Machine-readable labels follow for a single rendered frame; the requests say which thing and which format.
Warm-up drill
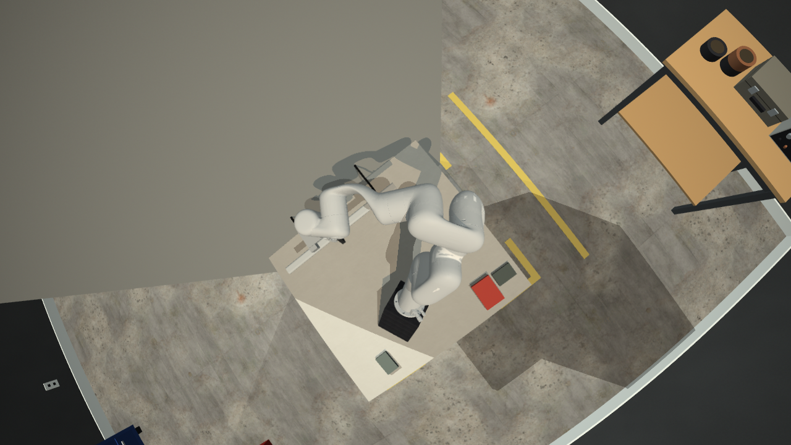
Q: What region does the red rectangular block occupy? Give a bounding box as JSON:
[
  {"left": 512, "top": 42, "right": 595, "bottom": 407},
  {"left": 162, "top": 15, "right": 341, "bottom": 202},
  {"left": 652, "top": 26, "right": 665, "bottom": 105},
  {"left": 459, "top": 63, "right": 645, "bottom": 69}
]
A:
[{"left": 471, "top": 275, "right": 504, "bottom": 310}]

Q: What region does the grey wall panel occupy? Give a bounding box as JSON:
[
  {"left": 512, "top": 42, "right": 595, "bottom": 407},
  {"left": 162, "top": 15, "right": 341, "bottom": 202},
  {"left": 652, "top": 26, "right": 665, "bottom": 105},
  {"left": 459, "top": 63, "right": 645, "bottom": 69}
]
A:
[{"left": 0, "top": 0, "right": 442, "bottom": 303}]

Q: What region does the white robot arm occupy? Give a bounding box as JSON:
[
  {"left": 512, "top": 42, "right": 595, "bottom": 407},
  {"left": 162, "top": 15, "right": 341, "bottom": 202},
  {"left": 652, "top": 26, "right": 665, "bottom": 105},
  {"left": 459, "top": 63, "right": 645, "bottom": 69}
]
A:
[{"left": 294, "top": 184, "right": 485, "bottom": 322}]

